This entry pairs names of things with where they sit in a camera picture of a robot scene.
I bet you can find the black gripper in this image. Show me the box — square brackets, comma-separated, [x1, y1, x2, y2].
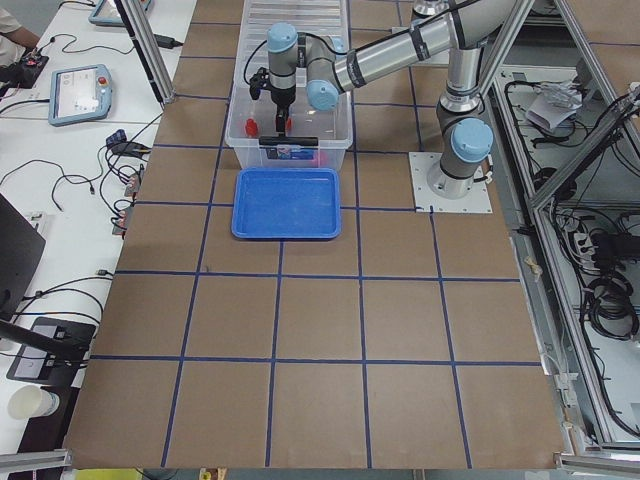
[249, 67, 296, 135]

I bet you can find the clear plastic box lid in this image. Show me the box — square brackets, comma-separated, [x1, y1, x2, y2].
[237, 0, 349, 59]

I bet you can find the black box latch handle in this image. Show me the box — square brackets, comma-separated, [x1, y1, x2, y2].
[259, 136, 319, 148]

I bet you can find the red block in box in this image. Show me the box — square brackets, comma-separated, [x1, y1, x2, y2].
[312, 150, 330, 168]
[244, 118, 259, 138]

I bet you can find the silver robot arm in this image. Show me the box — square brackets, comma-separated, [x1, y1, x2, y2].
[244, 1, 508, 199]

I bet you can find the blue plastic tray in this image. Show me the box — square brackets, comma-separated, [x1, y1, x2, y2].
[231, 168, 342, 240]

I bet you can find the clear plastic storage box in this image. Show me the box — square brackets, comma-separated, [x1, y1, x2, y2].
[225, 22, 353, 170]

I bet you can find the white paper cup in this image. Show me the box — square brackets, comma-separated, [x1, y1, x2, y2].
[7, 385, 61, 420]

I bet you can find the aluminium frame post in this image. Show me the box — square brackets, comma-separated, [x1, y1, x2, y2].
[115, 0, 176, 105]

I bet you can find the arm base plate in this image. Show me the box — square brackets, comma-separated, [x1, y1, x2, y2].
[408, 152, 493, 214]

